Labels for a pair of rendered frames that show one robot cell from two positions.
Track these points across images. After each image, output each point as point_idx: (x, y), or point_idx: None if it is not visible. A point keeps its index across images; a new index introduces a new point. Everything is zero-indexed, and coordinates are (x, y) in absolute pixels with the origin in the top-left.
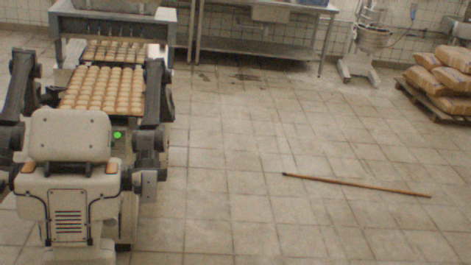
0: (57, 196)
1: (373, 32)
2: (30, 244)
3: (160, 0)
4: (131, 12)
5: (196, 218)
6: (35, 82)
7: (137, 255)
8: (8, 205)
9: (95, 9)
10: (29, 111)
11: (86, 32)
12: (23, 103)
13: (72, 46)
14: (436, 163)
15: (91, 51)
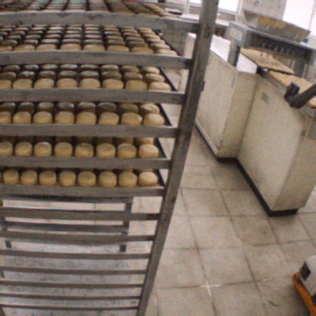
0: None
1: None
2: (233, 214)
3: (309, 34)
4: (289, 38)
5: (313, 190)
6: (294, 82)
7: (301, 216)
8: (190, 184)
9: (269, 32)
10: (302, 104)
11: (262, 47)
12: (298, 97)
13: (220, 54)
14: None
15: (256, 60)
